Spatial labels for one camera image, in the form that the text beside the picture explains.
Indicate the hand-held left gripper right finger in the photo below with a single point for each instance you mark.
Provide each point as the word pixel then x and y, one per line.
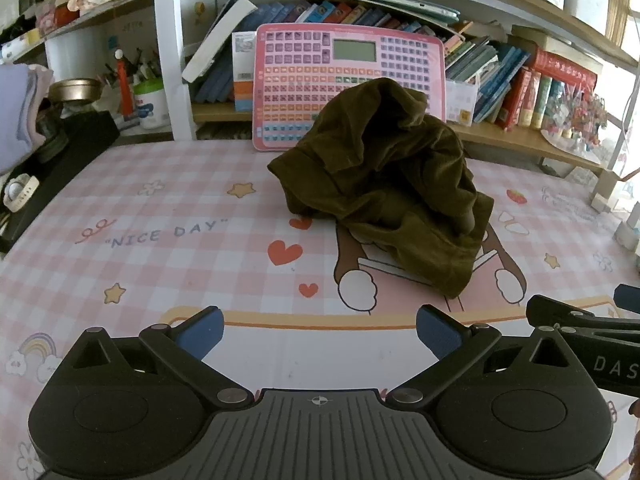
pixel 440 332

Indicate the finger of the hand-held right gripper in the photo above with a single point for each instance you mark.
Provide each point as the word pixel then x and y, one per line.
pixel 565 315
pixel 629 296

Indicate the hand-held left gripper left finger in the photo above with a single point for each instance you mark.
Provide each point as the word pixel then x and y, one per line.
pixel 200 332

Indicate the olive brown pants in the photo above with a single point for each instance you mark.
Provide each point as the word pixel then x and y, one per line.
pixel 390 175

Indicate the pink checked cartoon mat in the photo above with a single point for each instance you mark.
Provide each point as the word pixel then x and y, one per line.
pixel 175 240

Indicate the small white block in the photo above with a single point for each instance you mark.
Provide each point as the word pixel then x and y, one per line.
pixel 605 195

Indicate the pink figurine display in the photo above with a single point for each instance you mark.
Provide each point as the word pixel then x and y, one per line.
pixel 580 115

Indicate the row of red spine books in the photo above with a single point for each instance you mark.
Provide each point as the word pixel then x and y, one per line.
pixel 540 90

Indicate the small white card box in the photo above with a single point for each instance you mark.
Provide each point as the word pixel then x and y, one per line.
pixel 460 105

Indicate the white tub with green lid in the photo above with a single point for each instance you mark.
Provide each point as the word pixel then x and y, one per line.
pixel 150 107

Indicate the white smartwatch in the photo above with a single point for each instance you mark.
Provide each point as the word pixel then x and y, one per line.
pixel 17 190

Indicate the orange and blue striped box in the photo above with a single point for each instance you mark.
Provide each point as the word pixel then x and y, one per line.
pixel 244 90

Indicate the row of leaning books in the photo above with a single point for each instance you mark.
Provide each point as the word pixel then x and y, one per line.
pixel 487 75

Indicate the pink toy keyboard tablet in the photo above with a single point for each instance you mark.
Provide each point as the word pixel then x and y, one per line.
pixel 300 85

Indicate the metal bowl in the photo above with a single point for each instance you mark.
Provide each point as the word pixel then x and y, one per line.
pixel 75 91

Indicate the white and wooden shelf unit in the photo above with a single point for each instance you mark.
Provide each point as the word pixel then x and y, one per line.
pixel 167 60

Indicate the bunch of pens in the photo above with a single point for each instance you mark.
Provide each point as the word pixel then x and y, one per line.
pixel 142 62

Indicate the lavender folded cloth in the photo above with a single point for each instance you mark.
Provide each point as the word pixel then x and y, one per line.
pixel 17 110

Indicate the white leaning book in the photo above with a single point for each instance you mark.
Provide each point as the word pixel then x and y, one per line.
pixel 220 40

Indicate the row of blue books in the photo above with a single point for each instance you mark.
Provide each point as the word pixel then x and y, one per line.
pixel 320 12

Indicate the red tin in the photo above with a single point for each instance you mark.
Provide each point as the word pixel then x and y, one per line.
pixel 63 15

